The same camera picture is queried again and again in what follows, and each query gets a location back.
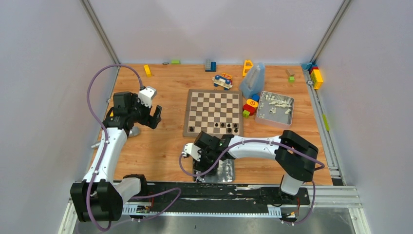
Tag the grey cylinder tube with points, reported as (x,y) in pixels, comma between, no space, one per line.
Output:
(135,130)

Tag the red yellow blue block toy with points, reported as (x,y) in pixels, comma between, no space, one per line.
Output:
(251,106)

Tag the yellow block far left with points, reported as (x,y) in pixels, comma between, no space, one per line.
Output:
(148,70)

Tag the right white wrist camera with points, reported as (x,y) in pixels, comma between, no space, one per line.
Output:
(191,150)

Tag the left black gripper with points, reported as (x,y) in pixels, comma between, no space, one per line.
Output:
(150,115)

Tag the translucent blue plastic container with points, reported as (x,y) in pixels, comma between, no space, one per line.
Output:
(253,82)

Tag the silver tray white pieces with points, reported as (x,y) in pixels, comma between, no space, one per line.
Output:
(275,110)

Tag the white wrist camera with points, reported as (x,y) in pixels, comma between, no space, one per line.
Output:
(191,150)
(147,95)

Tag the blue grey block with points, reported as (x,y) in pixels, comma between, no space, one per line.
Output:
(210,66)

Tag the silver tray black pieces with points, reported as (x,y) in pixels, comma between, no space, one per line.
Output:
(225,173)

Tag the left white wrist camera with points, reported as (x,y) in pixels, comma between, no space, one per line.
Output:
(147,95)

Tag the yellow red blue brick stack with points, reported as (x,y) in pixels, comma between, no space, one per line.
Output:
(315,74)

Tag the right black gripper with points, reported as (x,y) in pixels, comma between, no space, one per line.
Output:
(203,166)

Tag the colourful toy car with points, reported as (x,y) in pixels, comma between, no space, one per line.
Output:
(224,80)

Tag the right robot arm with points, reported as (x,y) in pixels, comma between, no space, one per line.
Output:
(296,155)

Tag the wooden chessboard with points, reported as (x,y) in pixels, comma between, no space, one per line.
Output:
(205,107)

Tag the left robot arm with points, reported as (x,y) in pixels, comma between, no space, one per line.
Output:
(106,155)

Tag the wooden brown block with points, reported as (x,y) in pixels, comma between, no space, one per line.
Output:
(290,72)

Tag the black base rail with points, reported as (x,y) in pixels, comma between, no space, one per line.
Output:
(197,199)

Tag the yellow triangular frame toy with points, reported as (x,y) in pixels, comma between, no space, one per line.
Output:
(247,66)

